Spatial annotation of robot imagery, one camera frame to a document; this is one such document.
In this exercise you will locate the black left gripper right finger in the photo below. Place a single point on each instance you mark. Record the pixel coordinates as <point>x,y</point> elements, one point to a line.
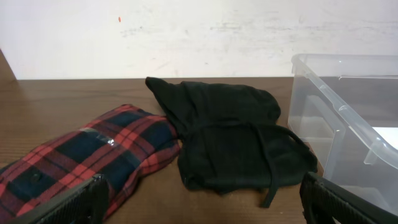
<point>326,203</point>

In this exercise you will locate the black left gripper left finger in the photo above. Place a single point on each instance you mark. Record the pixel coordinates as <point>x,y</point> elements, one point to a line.
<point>85,203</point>

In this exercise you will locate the red plaid folded shirt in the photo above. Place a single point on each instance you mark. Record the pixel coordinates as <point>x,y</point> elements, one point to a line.
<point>123,144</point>

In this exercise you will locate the white label in bin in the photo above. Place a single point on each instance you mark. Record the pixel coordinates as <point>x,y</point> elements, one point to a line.
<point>389,134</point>

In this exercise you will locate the clear plastic storage bin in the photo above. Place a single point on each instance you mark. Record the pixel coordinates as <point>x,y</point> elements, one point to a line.
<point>336,101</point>

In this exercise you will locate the large black folded garment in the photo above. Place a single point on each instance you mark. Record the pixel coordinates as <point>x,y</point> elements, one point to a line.
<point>231,139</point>

